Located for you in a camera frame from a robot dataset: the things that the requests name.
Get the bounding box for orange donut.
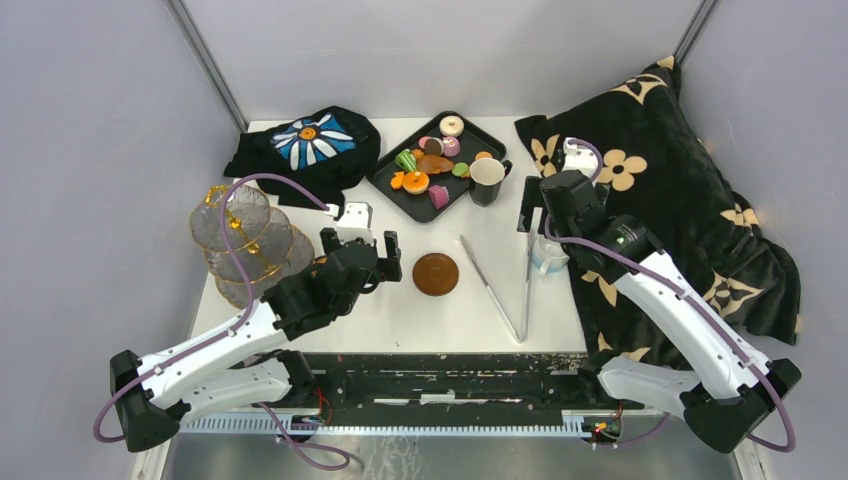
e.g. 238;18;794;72
403;171;430;195

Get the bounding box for green cake slice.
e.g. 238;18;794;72
394;149;418;173

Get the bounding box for metal tongs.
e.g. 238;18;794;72
459;233;529;344

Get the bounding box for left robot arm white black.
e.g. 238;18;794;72
107;227;402;453

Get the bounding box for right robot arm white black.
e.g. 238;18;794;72
517;170;801;453

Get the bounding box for brown round coaster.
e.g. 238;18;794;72
412;253;459;297

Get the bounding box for black paper cup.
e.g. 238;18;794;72
469;158;513;207

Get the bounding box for white mug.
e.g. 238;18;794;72
530;235;570;277

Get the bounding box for green macaron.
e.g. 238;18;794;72
451;162;470;178

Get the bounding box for orange flower cookie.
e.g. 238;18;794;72
390;171;406;190

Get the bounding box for black flower-print cloth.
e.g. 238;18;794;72
223;106;381;206

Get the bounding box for black floral blanket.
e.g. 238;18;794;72
515;57;801;345

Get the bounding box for pink frosted cupcake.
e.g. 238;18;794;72
442;136;461;157

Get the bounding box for black serving tray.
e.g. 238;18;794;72
366;111;507;224

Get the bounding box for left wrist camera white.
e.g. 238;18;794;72
326;202;374;244

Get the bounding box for white ring donut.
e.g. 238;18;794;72
439;115;465;138

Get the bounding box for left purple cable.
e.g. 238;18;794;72
92;173;352;472

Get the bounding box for purple cable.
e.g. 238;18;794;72
92;173;352;472
543;137;798;454

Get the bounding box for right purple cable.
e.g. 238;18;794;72
543;137;798;454

